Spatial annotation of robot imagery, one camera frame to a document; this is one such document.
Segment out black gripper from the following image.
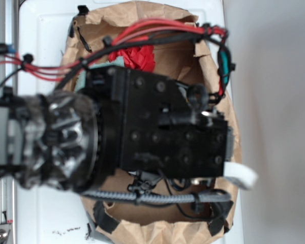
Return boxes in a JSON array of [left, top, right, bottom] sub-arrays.
[[85, 66, 233, 190]]

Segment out red crumpled paper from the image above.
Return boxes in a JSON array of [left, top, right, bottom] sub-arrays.
[[108, 45, 156, 72]]

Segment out teal knitted cloth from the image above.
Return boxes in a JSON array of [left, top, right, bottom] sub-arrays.
[[73, 56, 125, 92]]

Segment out brown paper bag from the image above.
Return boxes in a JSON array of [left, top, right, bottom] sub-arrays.
[[59, 1, 242, 244]]

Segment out grey braided cable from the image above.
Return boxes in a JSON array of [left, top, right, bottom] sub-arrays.
[[81, 189, 232, 206]]

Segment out white ribbon cable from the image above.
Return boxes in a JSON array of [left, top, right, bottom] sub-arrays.
[[223, 162, 259, 191]]

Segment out red wire bundle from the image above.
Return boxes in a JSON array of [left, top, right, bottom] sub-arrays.
[[0, 20, 236, 99]]

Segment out aluminium frame rail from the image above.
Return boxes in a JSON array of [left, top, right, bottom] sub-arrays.
[[0, 0, 19, 243]]

